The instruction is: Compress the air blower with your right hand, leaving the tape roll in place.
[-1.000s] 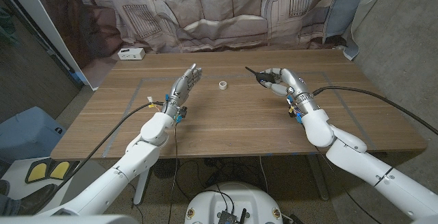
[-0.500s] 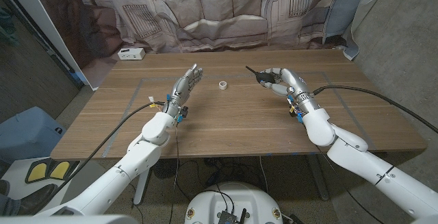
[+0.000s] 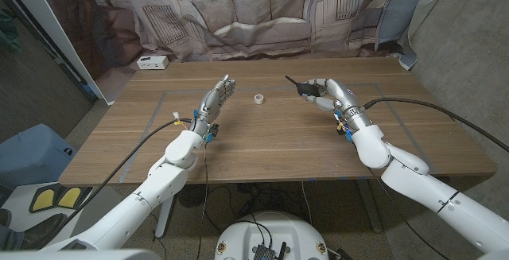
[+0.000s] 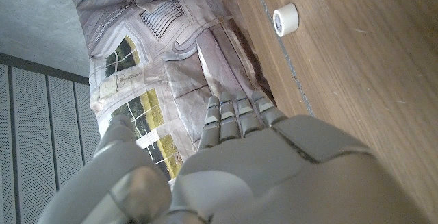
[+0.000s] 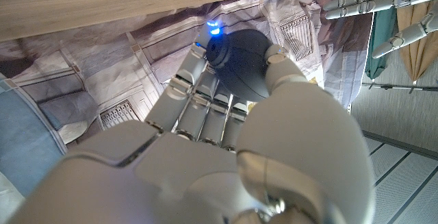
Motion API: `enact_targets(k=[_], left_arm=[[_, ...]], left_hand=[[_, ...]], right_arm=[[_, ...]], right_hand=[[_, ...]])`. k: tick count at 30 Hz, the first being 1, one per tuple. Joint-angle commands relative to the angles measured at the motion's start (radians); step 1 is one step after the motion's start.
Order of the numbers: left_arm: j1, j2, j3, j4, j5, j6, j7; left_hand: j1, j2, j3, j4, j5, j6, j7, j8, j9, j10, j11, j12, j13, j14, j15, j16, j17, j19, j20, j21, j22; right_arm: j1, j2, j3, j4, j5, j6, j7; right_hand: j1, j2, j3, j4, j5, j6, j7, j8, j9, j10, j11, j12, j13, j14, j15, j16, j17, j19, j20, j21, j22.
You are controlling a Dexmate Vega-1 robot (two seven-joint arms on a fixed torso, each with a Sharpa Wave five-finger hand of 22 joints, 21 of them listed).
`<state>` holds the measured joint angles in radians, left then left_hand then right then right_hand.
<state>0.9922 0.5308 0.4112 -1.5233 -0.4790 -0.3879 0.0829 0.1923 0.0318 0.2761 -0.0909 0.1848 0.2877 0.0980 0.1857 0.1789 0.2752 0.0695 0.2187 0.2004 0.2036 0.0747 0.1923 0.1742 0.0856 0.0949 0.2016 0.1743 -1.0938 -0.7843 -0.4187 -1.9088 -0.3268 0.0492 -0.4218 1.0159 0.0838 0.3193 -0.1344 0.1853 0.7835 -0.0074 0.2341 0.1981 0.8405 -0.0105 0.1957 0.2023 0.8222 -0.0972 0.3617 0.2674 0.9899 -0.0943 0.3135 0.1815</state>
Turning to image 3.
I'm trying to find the black round fan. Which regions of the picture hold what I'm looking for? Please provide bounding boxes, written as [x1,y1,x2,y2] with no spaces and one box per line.
[177,183,210,208]

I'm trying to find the blue plastic bin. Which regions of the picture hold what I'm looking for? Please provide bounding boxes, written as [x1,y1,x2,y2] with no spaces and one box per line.
[0,122,77,192]

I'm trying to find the white partition panel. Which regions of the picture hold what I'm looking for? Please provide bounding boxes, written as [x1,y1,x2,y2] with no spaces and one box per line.
[2,0,116,106]

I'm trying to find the black electronics module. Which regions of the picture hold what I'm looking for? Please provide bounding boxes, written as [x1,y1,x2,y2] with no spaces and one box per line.
[252,243,288,260]

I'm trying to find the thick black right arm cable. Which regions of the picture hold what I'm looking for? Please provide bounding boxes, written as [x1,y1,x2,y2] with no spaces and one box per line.
[362,97,509,153]

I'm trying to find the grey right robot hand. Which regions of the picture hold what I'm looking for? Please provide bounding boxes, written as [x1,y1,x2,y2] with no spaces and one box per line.
[301,77,374,133]

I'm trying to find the dark brown shoe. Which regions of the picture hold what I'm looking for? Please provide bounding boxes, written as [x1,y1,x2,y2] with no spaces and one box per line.
[21,213,68,250]

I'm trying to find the blue jeans leg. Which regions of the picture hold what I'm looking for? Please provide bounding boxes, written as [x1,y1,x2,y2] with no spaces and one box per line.
[0,208,25,252]

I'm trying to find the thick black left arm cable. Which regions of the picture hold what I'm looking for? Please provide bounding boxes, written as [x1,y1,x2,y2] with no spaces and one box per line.
[59,118,194,233]

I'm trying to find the white foot pedal yellow pads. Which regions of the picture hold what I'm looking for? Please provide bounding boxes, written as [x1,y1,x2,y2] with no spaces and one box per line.
[0,182,124,249]

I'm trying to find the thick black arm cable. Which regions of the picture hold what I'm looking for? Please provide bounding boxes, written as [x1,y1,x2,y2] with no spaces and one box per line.
[59,118,194,233]
[362,97,509,153]

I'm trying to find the grey table leg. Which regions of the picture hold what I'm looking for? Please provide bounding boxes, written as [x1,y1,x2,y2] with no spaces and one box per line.
[356,179,383,234]

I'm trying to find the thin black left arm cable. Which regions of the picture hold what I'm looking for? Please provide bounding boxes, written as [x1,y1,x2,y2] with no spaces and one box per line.
[196,142,210,260]

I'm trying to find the white power strip box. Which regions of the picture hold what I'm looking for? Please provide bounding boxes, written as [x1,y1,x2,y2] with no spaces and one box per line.
[136,55,169,71]

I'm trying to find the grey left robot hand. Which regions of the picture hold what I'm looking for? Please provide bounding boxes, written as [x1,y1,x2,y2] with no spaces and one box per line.
[189,74,237,136]

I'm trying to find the white table leg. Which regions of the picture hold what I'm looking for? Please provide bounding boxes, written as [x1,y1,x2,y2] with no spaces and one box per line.
[154,196,178,238]

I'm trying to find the green hanging cloth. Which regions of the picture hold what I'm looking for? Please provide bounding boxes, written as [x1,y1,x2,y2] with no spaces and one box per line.
[0,9,21,54]

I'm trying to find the printed sofa room backdrop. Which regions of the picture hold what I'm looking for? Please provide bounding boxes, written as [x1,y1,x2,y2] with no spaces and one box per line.
[29,0,433,104]

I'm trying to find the black rubber air blower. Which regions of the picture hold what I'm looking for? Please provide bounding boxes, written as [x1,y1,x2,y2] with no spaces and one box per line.
[285,75,324,98]

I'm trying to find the black cable tangle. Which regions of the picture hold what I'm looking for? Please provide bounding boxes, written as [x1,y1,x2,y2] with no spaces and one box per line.
[202,182,315,233]

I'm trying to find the white robot torso base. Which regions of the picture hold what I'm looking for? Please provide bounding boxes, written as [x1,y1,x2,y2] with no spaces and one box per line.
[214,211,330,260]

